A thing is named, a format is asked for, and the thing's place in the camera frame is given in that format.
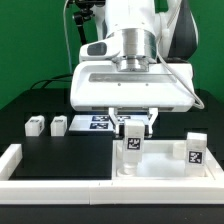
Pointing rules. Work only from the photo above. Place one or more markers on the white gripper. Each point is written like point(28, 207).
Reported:
point(116, 74)

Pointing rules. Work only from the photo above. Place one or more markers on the white square table top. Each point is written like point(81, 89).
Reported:
point(161, 159)

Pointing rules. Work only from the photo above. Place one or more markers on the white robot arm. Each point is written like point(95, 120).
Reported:
point(173, 33)

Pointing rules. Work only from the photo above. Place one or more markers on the white U-shaped obstacle fence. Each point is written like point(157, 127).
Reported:
point(113, 191)

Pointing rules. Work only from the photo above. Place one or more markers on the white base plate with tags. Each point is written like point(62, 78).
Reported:
point(100, 122)

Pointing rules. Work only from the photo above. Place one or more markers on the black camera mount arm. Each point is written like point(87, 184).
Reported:
point(81, 23)

